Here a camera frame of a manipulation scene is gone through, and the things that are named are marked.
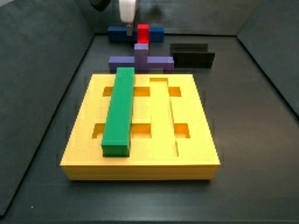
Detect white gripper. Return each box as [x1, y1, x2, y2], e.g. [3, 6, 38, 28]
[118, 0, 136, 36]

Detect black angled bracket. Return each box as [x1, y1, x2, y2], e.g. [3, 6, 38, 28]
[169, 44, 214, 68]

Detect long blue block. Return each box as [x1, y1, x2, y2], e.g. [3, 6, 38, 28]
[106, 26, 164, 42]

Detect long green block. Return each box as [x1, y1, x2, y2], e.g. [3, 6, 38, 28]
[101, 67, 134, 158]

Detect red stepped block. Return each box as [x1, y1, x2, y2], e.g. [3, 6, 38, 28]
[137, 24, 149, 44]

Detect purple cross-shaped block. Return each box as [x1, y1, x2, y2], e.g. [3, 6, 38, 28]
[108, 44, 173, 74]

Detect yellow slotted board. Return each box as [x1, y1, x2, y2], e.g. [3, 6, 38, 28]
[60, 74, 220, 180]

